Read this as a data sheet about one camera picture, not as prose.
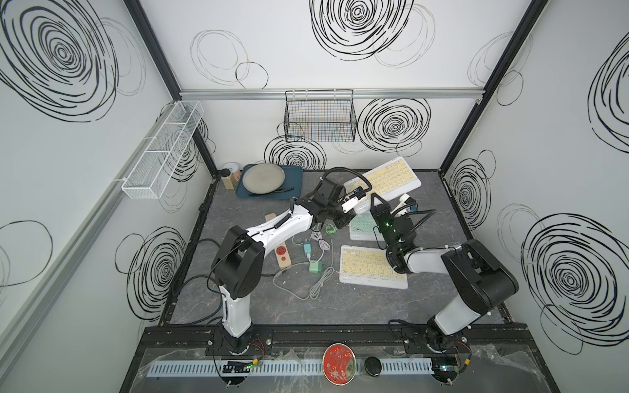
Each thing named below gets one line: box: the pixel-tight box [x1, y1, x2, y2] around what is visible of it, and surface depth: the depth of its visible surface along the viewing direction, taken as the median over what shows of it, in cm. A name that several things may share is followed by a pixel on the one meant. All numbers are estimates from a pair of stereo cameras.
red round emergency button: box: [322, 342, 358, 387], surface depth 68 cm
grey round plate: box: [242, 162, 286, 195], surface depth 119 cm
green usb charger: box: [308, 260, 322, 274], surface depth 88 cm
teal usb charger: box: [303, 240, 313, 258], surface depth 93 cm
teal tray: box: [235, 163, 304, 200], surface depth 117 cm
